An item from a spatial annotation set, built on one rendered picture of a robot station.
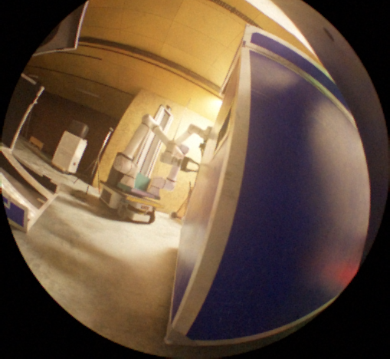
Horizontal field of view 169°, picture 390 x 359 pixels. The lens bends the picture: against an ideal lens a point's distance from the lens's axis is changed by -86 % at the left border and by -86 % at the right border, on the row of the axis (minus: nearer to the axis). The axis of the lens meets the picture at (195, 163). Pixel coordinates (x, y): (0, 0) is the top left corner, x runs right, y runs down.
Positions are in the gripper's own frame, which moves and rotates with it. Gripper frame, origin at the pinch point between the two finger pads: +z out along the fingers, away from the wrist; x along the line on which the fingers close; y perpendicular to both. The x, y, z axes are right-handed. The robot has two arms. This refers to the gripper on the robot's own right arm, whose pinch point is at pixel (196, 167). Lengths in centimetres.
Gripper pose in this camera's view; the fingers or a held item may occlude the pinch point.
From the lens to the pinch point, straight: 117.6
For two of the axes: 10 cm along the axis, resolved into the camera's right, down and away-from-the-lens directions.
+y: 0.8, -2.8, -9.6
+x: 2.7, -9.2, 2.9
